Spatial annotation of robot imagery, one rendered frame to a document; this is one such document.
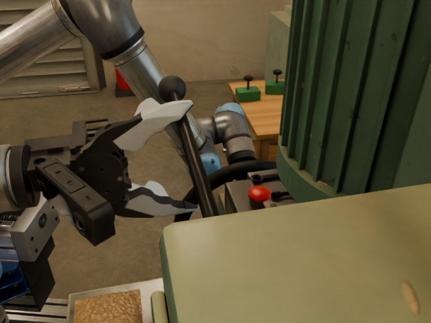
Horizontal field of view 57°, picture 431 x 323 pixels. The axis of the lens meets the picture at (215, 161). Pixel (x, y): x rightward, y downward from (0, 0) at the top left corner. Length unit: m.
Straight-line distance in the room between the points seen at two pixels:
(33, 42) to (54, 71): 2.58
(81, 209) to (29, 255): 0.58
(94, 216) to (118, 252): 1.53
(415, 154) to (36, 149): 0.41
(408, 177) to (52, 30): 0.80
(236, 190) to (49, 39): 0.55
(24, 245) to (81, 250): 1.03
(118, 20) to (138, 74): 0.10
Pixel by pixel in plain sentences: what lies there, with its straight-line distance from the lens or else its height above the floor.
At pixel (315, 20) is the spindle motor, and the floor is 1.29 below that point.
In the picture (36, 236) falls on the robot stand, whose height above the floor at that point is 0.73.
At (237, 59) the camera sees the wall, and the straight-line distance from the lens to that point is 3.55.
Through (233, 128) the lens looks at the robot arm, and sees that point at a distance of 1.01.
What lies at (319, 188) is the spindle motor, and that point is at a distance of 0.27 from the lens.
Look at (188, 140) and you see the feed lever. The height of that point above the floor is 1.15.
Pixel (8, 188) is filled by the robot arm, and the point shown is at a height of 1.09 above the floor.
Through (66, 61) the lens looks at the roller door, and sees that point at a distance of 3.46.
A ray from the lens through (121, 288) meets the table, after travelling 0.59.
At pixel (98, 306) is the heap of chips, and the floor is 0.93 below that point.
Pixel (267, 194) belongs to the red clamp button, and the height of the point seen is 1.02.
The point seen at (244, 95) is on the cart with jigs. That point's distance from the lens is 1.93.
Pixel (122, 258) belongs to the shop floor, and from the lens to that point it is 1.88.
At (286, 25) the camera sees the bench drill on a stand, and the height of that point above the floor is 0.70.
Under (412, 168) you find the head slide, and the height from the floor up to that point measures 1.24.
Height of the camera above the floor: 1.35
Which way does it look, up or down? 33 degrees down
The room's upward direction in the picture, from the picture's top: straight up
